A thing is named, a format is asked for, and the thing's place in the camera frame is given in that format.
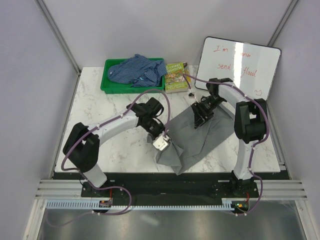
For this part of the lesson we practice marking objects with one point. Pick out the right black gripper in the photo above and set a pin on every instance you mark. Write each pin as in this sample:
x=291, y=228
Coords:
x=199, y=118

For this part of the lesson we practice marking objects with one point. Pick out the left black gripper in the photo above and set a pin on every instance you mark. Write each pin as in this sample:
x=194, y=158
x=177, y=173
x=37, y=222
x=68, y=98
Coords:
x=162, y=130

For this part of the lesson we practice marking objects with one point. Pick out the grey long sleeve shirt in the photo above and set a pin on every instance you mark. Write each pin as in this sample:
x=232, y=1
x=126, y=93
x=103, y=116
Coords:
x=190, y=145

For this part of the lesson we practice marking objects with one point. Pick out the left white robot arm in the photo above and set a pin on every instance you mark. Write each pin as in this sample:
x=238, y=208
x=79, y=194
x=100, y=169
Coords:
x=83, y=143

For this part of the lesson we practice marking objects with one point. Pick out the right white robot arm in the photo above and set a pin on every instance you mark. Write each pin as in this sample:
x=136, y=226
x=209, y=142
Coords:
x=251, y=125

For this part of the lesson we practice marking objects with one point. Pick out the green paperback book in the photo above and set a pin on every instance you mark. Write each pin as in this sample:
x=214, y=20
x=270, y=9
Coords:
x=174, y=81

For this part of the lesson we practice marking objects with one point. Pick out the yellow book underneath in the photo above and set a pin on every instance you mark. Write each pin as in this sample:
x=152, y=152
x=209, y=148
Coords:
x=187, y=71

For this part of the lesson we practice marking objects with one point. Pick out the blue checked shirt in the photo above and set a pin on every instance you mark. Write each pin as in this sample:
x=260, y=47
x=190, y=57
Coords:
x=138, y=71

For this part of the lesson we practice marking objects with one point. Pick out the green plastic bin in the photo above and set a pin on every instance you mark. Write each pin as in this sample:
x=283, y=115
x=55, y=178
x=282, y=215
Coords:
x=109, y=87

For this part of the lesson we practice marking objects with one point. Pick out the white dry-erase board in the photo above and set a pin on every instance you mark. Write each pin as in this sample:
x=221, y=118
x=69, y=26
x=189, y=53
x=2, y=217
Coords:
x=251, y=67

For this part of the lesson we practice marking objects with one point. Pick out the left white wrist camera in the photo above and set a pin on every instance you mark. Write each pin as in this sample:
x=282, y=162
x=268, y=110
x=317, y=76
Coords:
x=161, y=142

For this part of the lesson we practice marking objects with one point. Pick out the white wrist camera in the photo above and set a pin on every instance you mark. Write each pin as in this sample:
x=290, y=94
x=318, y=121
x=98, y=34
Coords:
x=161, y=142
x=191, y=95

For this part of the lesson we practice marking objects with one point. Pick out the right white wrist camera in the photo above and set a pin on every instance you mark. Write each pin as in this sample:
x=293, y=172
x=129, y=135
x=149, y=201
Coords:
x=191, y=95

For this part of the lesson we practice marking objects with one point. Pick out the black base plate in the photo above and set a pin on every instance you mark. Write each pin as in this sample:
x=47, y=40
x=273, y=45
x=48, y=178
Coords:
x=163, y=189

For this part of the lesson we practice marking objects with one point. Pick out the white slotted cable duct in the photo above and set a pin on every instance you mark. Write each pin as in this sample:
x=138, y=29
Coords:
x=99, y=205

